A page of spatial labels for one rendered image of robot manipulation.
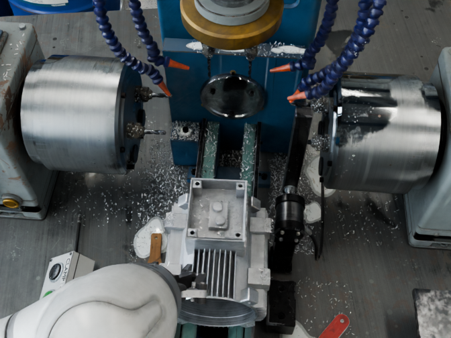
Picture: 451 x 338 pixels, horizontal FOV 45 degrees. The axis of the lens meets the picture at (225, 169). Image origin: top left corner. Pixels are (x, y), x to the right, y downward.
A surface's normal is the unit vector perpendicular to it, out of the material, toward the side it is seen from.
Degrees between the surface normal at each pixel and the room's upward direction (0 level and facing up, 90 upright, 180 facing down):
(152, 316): 67
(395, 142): 43
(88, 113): 36
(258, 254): 0
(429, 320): 0
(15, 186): 89
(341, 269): 0
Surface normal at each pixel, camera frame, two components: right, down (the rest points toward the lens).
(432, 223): -0.08, 0.83
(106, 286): 0.14, -0.97
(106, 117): -0.05, 0.11
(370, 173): -0.07, 0.69
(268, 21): 0.00, -0.55
